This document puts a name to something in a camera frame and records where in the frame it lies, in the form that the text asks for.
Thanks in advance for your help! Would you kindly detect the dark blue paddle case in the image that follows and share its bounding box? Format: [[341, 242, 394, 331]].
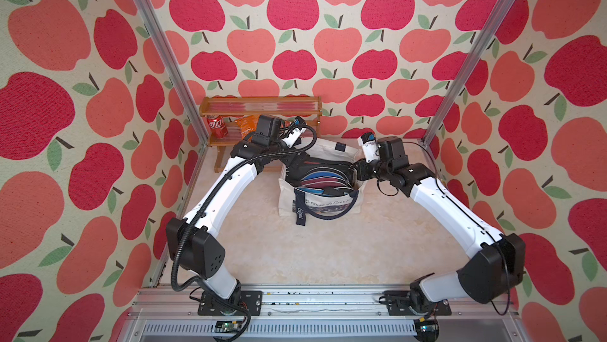
[[299, 171, 352, 185]]

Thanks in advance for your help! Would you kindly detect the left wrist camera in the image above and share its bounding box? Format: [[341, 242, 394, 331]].
[[281, 116, 306, 148]]

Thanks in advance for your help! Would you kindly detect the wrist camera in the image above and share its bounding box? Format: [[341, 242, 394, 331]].
[[281, 116, 306, 148], [357, 132, 379, 163]]

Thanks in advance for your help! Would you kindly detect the right aluminium frame post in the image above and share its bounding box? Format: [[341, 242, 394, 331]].
[[420, 0, 515, 148]]

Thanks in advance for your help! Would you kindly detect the left aluminium frame post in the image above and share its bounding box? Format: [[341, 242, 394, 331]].
[[134, 0, 210, 147]]

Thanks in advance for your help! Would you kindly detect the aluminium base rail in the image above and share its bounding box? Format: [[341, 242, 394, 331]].
[[114, 284, 531, 341]]

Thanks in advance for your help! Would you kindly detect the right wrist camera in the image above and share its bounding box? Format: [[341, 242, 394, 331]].
[[357, 132, 379, 163]]

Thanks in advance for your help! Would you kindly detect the white canvas tote bag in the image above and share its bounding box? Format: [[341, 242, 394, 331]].
[[278, 139, 365, 226]]

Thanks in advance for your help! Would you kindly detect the wooden two-tier shelf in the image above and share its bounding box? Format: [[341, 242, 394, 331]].
[[199, 96, 322, 173]]

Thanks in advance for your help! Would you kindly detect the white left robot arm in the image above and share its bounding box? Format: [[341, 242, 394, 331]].
[[166, 115, 316, 314]]

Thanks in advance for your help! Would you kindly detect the aluminium frame post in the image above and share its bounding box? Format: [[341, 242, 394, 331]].
[[134, 0, 210, 147], [420, 0, 515, 148]]

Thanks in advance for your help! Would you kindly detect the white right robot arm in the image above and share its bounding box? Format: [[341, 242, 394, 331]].
[[356, 133, 526, 315]]

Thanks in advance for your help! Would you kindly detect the light blue paddle case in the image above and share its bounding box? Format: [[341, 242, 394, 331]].
[[305, 186, 355, 198]]

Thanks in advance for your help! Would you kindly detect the maroon paddle case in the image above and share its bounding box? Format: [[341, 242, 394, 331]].
[[301, 179, 353, 188]]

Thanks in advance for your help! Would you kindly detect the orange snack bag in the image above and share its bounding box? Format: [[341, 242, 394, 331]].
[[235, 115, 259, 138]]

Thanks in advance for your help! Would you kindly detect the black paddle case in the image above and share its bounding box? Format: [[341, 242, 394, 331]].
[[285, 156, 355, 186]]

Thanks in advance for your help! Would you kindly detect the red soda can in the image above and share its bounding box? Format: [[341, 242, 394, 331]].
[[206, 114, 229, 139]]

